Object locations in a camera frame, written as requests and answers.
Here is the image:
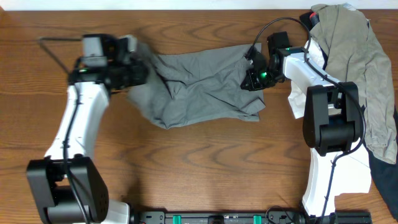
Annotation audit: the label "grey shorts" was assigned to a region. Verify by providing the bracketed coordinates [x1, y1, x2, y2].
[128, 43, 266, 129]

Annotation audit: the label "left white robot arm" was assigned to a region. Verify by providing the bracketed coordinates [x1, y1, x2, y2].
[26, 58, 149, 223]

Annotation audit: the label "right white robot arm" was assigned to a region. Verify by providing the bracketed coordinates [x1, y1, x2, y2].
[241, 46, 371, 223]

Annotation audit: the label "olive khaki garment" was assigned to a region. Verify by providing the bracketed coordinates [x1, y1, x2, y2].
[311, 4, 397, 164]

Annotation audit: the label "white garment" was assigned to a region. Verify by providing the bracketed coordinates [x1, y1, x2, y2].
[283, 53, 371, 200]

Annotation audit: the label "dark navy garment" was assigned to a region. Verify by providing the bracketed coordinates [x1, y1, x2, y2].
[300, 10, 397, 218]

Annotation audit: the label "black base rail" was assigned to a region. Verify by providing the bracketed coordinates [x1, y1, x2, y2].
[130, 209, 373, 224]

